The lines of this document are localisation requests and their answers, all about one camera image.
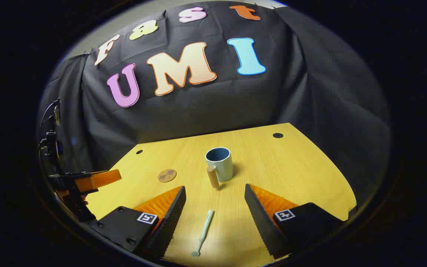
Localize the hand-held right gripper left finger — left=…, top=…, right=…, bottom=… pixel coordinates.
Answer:
left=89, top=185, right=186, bottom=259

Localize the pale green cup wooden handle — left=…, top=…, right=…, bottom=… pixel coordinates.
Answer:
left=205, top=147, right=234, bottom=189

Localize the round brown coaster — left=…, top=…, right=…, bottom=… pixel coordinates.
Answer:
left=158, top=169, right=177, bottom=183

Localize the wooden desktop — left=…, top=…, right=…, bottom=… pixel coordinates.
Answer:
left=86, top=123, right=357, bottom=267

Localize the pale green toothbrush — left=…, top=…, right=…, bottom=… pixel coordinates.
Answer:
left=192, top=210, right=215, bottom=257

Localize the black backdrop cloth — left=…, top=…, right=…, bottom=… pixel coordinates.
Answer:
left=37, top=0, right=391, bottom=208

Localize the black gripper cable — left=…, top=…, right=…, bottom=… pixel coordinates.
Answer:
left=40, top=98, right=60, bottom=149

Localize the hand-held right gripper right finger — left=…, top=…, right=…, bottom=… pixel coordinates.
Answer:
left=244, top=184, right=347, bottom=260

